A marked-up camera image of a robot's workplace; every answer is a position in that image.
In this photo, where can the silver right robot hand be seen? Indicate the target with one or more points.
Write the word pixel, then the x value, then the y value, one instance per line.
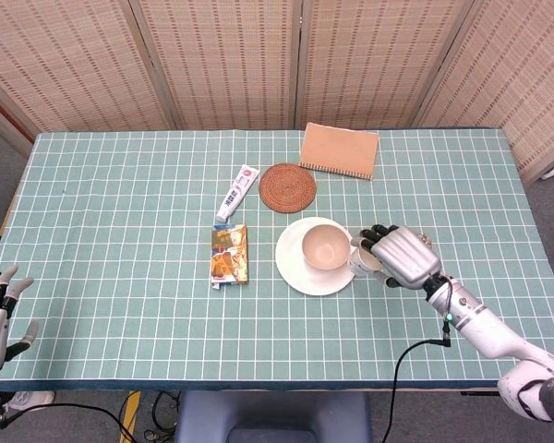
pixel 406 258

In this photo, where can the beige plastic bowl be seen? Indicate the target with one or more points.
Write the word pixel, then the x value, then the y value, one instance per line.
pixel 325 249

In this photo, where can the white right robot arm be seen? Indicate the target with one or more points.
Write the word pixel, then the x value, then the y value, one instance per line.
pixel 498 332

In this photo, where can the white printed paper cup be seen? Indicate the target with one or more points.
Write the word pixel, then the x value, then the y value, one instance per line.
pixel 362 266

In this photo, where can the white paper plate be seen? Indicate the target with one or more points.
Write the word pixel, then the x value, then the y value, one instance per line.
pixel 290 265

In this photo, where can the brown woven round coaster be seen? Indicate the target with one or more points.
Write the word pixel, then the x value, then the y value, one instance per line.
pixel 287 188

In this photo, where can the white shoe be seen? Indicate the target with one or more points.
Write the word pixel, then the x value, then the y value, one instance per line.
pixel 27 400

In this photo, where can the kraft spiral notebook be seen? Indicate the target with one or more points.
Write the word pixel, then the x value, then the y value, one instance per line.
pixel 339 150

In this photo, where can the green grid tablecloth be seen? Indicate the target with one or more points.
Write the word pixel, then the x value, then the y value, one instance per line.
pixel 120 277

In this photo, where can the yellow floor bar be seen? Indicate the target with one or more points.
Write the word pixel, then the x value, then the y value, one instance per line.
pixel 130 415

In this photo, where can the yellow and blue carton box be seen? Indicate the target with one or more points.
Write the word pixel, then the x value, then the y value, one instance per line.
pixel 229 256

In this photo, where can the white toothpaste tube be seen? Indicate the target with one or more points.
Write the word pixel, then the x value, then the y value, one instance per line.
pixel 236 194

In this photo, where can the blue padded seat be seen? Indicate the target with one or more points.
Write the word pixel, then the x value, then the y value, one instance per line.
pixel 272 415

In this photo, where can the bamboo folding screen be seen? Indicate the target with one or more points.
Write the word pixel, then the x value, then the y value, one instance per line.
pixel 235 60

